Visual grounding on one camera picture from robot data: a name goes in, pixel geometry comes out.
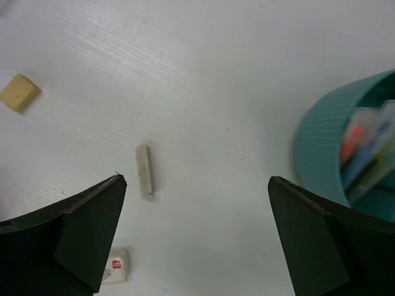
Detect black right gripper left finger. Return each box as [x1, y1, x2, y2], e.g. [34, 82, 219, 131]
[1, 175, 127, 295]

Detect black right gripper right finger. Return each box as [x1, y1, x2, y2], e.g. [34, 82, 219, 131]
[268, 176, 394, 295]

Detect blue green ruler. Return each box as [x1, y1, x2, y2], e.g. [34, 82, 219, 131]
[341, 100, 394, 190]

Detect orange yellow highlighter pack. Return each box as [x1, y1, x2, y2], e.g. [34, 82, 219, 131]
[340, 107, 380, 168]

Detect white patterned eraser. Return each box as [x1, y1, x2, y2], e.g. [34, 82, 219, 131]
[101, 248, 129, 284]

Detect teal round desk organizer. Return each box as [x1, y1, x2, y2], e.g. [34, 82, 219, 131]
[293, 70, 394, 222]

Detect small tan eraser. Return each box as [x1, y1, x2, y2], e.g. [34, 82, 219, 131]
[1, 73, 41, 113]

